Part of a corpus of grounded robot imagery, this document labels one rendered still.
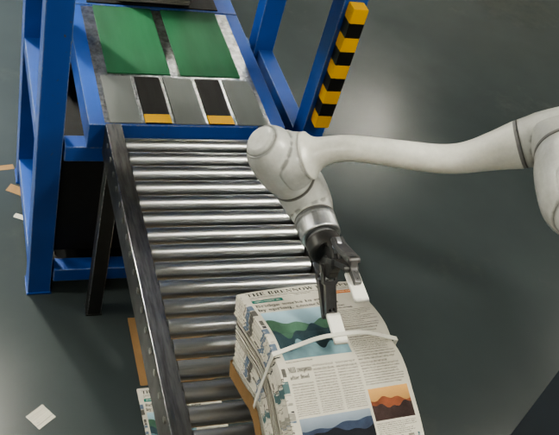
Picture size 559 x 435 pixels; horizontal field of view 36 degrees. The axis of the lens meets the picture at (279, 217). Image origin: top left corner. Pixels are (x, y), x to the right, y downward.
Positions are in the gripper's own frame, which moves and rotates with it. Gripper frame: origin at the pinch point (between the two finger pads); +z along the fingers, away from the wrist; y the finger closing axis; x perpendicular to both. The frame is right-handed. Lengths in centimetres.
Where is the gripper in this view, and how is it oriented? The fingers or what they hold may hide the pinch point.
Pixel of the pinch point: (350, 317)
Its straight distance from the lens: 171.7
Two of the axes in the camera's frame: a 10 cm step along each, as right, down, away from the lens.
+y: -2.3, 6.6, 7.2
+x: -9.4, 0.4, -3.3
